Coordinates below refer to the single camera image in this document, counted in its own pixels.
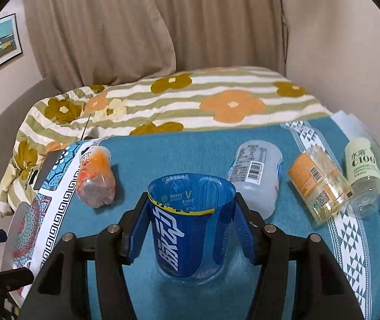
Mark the blue plastic bottle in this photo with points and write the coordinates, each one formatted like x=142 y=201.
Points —
x=190 y=220

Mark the black smartphone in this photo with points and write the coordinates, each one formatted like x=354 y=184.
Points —
x=48 y=170

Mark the teal patterned table mat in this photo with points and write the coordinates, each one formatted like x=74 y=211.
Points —
x=193 y=160

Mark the orange label clear bottle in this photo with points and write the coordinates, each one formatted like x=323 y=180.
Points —
x=95 y=180

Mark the orange label yellowish bottle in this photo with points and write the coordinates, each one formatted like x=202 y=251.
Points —
x=320 y=186

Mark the beige curtain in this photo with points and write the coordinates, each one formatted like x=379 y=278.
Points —
x=156 y=26

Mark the floral striped blanket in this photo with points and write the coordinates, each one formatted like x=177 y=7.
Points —
x=176 y=103

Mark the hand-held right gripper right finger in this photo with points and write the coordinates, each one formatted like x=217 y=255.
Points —
x=244 y=236

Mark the white translucent bottle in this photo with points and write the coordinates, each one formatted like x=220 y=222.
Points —
x=256 y=180

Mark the pale green C100 bottle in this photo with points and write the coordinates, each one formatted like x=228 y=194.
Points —
x=365 y=176

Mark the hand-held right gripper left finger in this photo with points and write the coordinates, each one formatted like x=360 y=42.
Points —
x=139 y=230

